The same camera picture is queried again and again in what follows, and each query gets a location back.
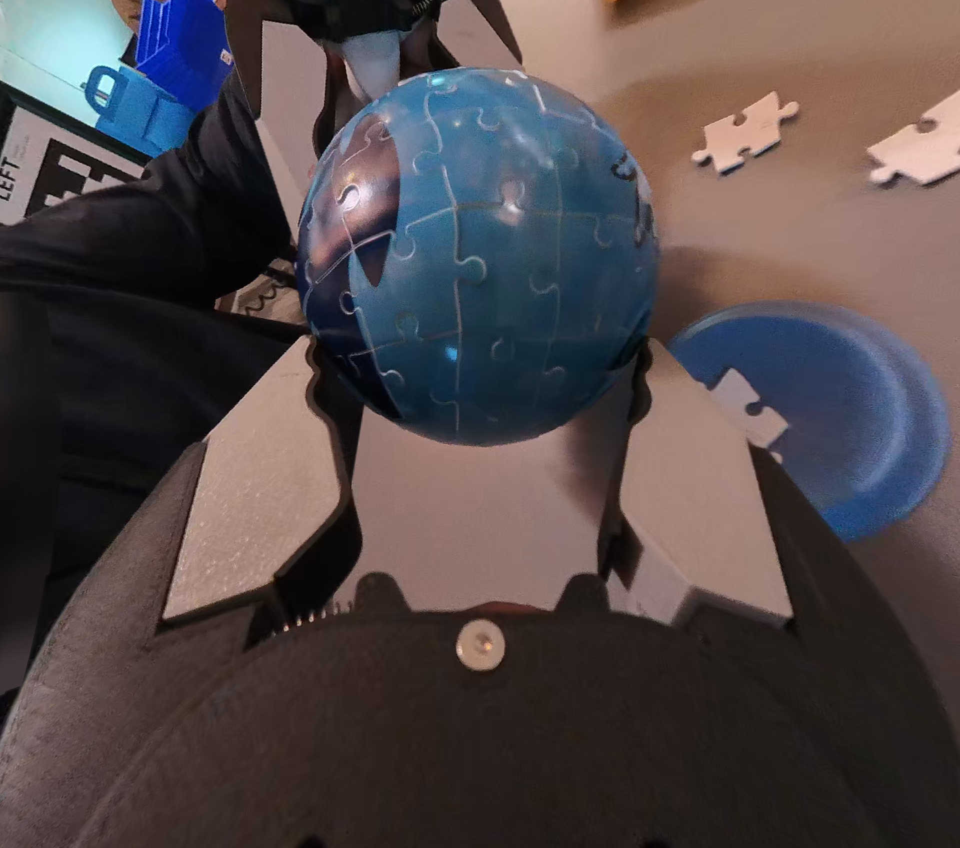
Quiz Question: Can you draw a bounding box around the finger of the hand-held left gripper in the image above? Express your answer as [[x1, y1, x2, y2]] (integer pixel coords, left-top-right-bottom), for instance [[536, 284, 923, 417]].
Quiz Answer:
[[431, 0, 520, 72], [255, 20, 335, 241]]

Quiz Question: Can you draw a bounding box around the person's left hand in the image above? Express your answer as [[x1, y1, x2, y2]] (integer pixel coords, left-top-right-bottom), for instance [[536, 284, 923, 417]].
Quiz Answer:
[[313, 23, 460, 159]]

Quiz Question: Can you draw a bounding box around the blue puzzle ball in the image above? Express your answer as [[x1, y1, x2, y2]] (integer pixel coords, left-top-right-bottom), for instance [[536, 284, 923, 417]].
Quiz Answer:
[[296, 68, 661, 447]]

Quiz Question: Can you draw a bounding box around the white puzzle piece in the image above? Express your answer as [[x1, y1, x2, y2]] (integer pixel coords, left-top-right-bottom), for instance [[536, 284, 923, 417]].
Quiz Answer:
[[866, 90, 960, 187], [690, 92, 801, 175], [705, 368, 791, 451]]

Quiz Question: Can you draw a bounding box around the black white marker tag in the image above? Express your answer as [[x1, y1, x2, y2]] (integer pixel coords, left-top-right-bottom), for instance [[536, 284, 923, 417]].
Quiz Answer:
[[0, 90, 155, 228]]

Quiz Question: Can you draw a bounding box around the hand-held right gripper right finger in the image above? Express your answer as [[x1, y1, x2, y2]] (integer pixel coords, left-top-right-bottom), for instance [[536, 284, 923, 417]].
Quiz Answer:
[[596, 338, 795, 627]]

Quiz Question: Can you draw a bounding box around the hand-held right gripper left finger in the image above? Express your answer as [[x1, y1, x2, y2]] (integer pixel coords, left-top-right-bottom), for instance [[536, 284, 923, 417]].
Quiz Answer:
[[161, 336, 363, 624]]

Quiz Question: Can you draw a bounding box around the blue ball stand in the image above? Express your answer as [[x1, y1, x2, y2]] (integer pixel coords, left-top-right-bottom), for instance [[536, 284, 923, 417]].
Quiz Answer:
[[667, 300, 952, 541]]

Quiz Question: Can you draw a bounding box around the light blue plastic holder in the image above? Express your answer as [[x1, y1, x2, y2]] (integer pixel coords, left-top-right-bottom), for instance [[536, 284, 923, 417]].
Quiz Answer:
[[84, 65, 198, 156]]

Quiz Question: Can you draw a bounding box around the blue ribbed plastic crate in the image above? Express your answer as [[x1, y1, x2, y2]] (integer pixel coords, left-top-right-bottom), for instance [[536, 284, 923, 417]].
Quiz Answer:
[[135, 0, 235, 114]]

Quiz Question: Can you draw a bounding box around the person's left forearm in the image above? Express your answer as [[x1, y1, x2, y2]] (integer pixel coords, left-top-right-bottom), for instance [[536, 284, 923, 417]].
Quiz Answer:
[[0, 75, 301, 309]]

